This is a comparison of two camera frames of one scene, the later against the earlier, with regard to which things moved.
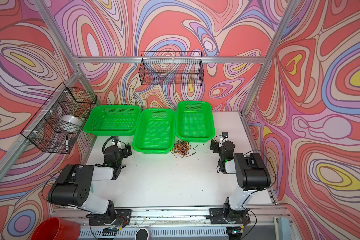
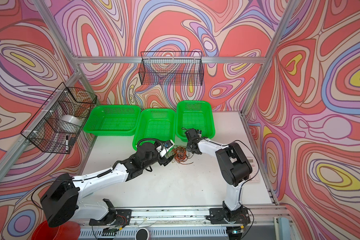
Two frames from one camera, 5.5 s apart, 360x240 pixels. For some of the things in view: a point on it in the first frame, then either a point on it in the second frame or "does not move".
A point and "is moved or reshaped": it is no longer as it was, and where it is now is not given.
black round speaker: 142,234 does not move
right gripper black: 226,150 to 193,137
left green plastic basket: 119,120 does not move
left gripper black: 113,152 to 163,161
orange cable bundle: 182,148 is moved or reshaped
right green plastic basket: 195,121 does not move
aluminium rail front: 170,216 does not move
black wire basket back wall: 172,68 does not move
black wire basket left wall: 57,125 does not move
